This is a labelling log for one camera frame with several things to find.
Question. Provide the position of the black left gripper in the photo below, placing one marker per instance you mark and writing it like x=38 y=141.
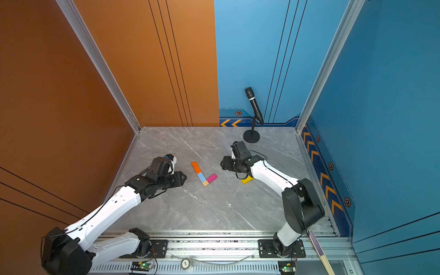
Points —
x=180 y=179

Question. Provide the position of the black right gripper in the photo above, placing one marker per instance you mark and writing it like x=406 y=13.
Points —
x=227 y=164

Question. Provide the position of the yellow building block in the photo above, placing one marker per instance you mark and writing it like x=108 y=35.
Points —
x=247 y=180

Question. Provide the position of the orange building block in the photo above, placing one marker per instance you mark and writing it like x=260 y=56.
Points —
x=196 y=167

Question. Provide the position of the blue building block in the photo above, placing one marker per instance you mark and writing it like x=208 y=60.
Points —
x=201 y=177

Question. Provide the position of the pink building block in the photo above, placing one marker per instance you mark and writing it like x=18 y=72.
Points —
x=212 y=178

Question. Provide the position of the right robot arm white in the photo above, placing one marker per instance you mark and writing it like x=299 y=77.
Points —
x=301 y=204

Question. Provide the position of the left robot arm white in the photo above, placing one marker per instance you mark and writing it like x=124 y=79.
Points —
x=75 y=250

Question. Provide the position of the black microphone stand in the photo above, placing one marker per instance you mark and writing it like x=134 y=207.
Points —
x=251 y=135

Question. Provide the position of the black microphone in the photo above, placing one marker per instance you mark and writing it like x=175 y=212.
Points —
x=257 y=112

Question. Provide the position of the round silver disc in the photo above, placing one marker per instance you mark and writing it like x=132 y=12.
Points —
x=186 y=264

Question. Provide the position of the left green circuit board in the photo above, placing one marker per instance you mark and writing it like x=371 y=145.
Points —
x=142 y=267

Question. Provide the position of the green circuit board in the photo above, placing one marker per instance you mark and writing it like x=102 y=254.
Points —
x=286 y=268
x=142 y=267

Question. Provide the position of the right green circuit board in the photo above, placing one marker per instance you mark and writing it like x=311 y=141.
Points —
x=286 y=268

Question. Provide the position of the folded hand fan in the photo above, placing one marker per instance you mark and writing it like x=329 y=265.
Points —
x=319 y=250

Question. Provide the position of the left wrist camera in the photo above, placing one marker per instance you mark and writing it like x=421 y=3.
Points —
x=172 y=159

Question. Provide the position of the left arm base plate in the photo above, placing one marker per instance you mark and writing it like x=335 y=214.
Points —
x=156 y=248

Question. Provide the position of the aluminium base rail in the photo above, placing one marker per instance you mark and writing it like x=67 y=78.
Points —
x=236 y=252

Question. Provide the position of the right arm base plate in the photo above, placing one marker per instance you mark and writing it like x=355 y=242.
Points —
x=270 y=248

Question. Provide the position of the aluminium corner post right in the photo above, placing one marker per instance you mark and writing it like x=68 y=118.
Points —
x=346 y=24

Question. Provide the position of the aluminium corner post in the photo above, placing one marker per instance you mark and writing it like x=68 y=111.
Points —
x=346 y=24
x=86 y=39

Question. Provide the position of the aluminium corner post left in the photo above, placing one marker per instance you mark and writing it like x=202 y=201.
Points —
x=86 y=39

